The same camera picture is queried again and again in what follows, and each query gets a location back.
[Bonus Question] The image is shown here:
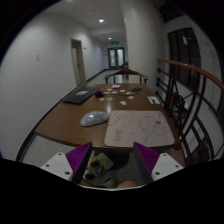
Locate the white paper sheet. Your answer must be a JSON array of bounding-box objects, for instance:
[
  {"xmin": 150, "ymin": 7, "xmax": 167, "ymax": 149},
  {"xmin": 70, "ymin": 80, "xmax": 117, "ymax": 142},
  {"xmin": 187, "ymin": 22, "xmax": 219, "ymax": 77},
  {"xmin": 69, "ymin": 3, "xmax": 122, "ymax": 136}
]
[{"xmin": 112, "ymin": 85, "xmax": 121, "ymax": 89}]

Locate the glass double door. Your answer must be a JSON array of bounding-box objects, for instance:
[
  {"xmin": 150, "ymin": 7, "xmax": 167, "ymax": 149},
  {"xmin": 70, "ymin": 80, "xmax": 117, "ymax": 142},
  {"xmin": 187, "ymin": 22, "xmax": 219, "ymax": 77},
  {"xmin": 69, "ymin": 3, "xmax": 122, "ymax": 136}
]
[{"xmin": 108, "ymin": 48, "xmax": 125, "ymax": 69}]

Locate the wooden chair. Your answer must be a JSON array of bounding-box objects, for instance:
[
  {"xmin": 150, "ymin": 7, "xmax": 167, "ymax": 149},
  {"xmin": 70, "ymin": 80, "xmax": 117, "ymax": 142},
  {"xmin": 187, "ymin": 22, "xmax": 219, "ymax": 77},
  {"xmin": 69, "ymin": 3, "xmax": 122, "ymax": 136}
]
[{"xmin": 104, "ymin": 69, "xmax": 148, "ymax": 84}]

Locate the white computer mouse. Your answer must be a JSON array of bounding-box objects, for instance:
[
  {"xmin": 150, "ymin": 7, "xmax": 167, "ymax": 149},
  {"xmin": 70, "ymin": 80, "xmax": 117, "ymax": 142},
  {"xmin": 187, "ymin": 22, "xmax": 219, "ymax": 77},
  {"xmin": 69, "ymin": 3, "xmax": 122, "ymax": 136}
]
[{"xmin": 80, "ymin": 111, "xmax": 108, "ymax": 127}]

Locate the black metal railing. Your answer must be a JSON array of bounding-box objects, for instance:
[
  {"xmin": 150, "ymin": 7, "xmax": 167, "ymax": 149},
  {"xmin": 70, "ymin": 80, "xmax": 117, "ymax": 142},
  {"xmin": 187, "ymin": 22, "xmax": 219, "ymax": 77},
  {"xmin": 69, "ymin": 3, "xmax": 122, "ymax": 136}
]
[{"xmin": 156, "ymin": 63, "xmax": 224, "ymax": 165}]

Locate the white door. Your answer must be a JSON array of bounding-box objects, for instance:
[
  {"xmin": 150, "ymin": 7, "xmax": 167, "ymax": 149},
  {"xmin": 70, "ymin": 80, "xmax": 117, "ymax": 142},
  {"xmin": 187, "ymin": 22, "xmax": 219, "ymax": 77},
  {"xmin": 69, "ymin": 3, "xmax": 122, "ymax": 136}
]
[{"xmin": 70, "ymin": 39, "xmax": 86, "ymax": 85}]

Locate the small black box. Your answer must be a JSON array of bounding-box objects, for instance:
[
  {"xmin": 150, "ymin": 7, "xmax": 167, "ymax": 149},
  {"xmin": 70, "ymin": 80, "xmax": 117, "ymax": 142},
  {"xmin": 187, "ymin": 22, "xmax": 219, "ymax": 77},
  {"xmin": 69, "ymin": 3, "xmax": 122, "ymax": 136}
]
[{"xmin": 95, "ymin": 91, "xmax": 104, "ymax": 98}]

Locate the white notepad with pen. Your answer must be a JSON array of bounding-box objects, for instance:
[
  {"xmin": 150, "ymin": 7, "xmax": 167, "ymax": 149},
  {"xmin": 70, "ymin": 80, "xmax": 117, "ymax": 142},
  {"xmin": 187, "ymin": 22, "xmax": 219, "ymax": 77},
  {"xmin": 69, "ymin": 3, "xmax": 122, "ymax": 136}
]
[{"xmin": 147, "ymin": 96, "xmax": 161, "ymax": 105}]

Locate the wooden stair handrail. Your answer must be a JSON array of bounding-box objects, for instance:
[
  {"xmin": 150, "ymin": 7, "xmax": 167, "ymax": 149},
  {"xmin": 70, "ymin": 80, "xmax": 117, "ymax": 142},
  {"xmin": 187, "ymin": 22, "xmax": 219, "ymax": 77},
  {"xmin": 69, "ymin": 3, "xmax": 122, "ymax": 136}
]
[{"xmin": 158, "ymin": 59, "xmax": 224, "ymax": 91}]

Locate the dark window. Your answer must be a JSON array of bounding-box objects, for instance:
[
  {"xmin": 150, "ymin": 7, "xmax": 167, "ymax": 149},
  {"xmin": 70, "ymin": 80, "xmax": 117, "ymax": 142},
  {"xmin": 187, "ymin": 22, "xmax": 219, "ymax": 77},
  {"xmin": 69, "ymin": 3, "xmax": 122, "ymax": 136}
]
[{"xmin": 168, "ymin": 28, "xmax": 201, "ymax": 90}]

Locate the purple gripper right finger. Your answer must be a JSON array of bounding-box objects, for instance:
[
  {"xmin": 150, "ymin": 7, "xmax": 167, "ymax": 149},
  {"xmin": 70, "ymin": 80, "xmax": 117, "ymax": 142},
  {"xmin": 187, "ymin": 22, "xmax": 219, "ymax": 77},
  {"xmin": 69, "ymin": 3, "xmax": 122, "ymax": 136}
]
[{"xmin": 133, "ymin": 142, "xmax": 159, "ymax": 185}]

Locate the black laptop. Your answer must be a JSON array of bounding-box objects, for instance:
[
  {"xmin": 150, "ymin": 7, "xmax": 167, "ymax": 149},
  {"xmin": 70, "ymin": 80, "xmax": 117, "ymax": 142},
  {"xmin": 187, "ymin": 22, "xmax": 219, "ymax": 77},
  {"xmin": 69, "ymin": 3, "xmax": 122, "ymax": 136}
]
[{"xmin": 62, "ymin": 87, "xmax": 100, "ymax": 104}]

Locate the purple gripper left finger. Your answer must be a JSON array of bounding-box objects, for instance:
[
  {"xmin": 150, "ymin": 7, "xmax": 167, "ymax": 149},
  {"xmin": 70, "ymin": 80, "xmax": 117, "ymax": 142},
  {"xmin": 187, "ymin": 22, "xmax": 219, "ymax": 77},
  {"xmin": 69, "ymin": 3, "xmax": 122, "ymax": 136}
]
[{"xmin": 66, "ymin": 142, "xmax": 92, "ymax": 184}]

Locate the white patterned mouse pad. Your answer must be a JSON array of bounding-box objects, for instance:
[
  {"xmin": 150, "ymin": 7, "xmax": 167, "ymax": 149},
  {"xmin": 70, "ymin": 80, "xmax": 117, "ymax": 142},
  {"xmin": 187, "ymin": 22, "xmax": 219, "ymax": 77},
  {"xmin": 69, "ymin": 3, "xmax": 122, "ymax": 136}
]
[{"xmin": 104, "ymin": 110, "xmax": 175, "ymax": 148}]

